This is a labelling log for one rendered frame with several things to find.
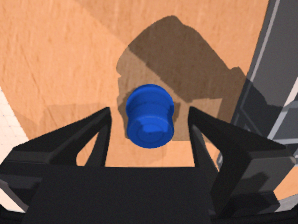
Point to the blue plug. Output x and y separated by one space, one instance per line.
150 109

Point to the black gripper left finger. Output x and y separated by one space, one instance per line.
61 146

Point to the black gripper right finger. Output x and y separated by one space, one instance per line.
251 163

